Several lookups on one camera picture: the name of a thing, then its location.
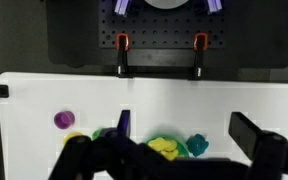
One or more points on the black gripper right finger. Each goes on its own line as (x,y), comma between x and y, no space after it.
(270,150)

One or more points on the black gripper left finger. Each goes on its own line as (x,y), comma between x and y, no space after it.
(84,156)

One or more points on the yellow plastic bowl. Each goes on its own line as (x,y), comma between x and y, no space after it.
(71,136)

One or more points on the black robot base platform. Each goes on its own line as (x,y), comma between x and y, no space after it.
(257,33)

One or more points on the green bowl holding toys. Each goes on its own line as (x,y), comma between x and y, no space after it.
(184,148)

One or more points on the purple plastic cup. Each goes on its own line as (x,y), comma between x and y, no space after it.
(64,120)

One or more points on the teal toy piece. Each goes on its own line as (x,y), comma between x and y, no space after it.
(197,145)

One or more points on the yellow toy pieces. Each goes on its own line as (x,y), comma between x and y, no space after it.
(164,145)

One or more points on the black orange clamp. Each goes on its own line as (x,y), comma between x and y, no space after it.
(199,60)
(122,60)

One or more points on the black perforated breadboard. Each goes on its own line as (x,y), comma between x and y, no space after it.
(164,30)

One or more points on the purple lit strip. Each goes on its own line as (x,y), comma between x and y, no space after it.
(122,6)

